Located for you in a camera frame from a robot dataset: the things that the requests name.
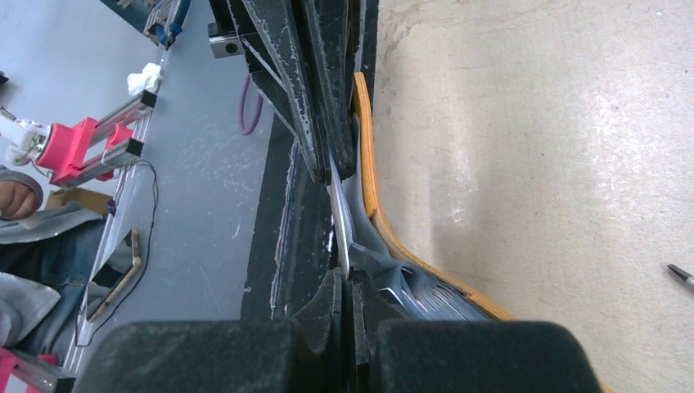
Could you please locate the mustard yellow card holder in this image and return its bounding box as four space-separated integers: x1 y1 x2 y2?
346 71 616 393

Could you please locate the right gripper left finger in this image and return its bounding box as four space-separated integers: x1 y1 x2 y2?
74 269 343 392

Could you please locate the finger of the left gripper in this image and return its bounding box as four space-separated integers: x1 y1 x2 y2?
210 1 328 184
295 0 380 179

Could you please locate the person in background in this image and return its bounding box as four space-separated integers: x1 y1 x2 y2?
1 167 105 363

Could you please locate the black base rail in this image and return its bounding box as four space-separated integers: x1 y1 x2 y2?
241 120 334 320

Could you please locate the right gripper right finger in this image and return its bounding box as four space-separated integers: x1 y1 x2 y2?
349 272 602 392

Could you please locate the yellow black screwdriver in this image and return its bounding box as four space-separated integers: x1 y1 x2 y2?
667 264 694 292

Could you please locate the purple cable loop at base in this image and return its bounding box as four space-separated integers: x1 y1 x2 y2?
239 73 265 137

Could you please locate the pink clamp fixture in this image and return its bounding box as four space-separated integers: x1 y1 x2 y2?
1 115 144 189

